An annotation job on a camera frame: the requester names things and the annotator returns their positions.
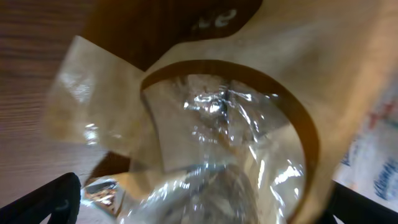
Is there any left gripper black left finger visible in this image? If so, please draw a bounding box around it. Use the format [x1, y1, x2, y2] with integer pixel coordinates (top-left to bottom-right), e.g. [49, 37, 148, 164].
[1, 172, 81, 224]

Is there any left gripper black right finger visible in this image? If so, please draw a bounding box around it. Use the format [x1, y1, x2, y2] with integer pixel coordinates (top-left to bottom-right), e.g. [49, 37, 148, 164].
[317, 183, 397, 224]

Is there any Kleenex tissue multipack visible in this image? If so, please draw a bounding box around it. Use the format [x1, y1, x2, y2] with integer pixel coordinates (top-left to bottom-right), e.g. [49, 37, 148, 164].
[333, 78, 397, 210]

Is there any beige snack bag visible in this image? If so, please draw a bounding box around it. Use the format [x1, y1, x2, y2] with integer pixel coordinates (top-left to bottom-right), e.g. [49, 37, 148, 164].
[44, 0, 397, 223]

